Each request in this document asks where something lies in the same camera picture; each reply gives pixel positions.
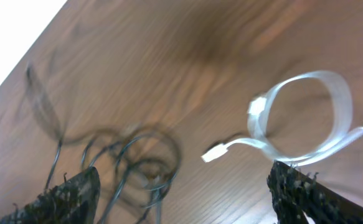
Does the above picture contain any white USB cable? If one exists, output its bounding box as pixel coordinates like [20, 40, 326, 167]
[200, 70, 363, 187]

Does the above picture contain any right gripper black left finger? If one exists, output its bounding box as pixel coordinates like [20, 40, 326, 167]
[0, 167, 100, 224]

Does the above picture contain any black USB cable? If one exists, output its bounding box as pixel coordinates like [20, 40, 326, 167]
[24, 62, 182, 224]

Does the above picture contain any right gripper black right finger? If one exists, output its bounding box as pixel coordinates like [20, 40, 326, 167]
[266, 161, 363, 224]

